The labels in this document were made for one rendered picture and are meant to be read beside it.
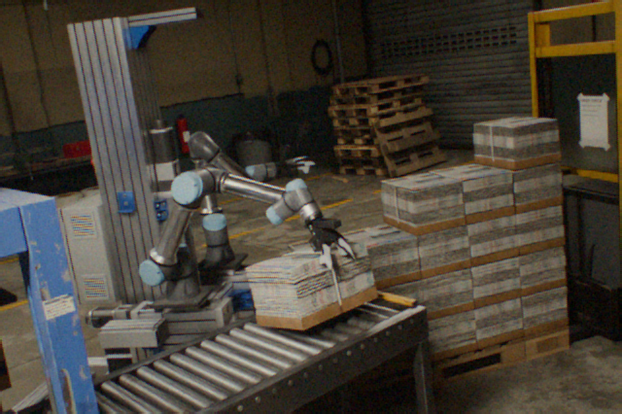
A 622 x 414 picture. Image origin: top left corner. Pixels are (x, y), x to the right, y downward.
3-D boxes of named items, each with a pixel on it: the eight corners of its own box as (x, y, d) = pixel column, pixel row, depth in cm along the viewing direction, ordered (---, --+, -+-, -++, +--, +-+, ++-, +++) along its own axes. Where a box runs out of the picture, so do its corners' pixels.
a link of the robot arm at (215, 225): (206, 246, 346) (202, 220, 343) (204, 240, 359) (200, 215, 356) (230, 242, 348) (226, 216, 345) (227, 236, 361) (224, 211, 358)
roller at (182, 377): (164, 368, 250) (162, 356, 249) (240, 408, 215) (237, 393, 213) (152, 374, 247) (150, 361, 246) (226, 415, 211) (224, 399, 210)
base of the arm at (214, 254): (201, 265, 350) (198, 247, 347) (211, 257, 364) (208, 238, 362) (229, 263, 346) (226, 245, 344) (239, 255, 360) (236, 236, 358)
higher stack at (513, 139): (486, 337, 419) (469, 123, 391) (528, 326, 428) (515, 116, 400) (526, 362, 383) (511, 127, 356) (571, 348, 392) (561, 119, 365)
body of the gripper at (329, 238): (330, 249, 258) (315, 221, 261) (341, 238, 251) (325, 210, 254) (315, 255, 253) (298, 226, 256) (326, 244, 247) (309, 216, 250)
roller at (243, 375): (195, 356, 258) (193, 343, 257) (273, 391, 223) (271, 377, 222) (184, 361, 255) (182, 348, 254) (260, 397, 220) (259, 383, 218)
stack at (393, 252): (304, 388, 385) (285, 243, 367) (487, 337, 420) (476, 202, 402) (328, 419, 349) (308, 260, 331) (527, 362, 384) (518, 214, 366)
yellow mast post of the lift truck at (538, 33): (541, 294, 450) (527, 13, 412) (553, 292, 453) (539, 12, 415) (551, 298, 442) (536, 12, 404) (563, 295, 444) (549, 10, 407)
